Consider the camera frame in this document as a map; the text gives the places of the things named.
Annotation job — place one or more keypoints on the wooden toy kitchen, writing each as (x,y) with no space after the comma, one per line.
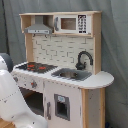
(61,50)

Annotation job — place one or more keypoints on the grey ice dispenser panel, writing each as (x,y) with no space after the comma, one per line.
(62,106)

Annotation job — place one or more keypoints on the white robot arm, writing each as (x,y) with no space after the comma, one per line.
(13,107)

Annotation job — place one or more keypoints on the grey range hood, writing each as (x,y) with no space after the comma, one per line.
(39,27)

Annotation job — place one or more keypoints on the right stove knob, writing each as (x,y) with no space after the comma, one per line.
(33,84)

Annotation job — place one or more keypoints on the toy microwave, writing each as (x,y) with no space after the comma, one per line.
(75,24)

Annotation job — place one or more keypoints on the grey toy sink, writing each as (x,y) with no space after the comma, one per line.
(71,74)

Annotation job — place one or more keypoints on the black toy stovetop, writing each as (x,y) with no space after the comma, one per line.
(36,67)

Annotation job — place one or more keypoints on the black toy faucet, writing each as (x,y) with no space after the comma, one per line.
(85,61)

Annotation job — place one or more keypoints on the white cabinet door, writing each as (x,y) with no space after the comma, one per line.
(74,95)

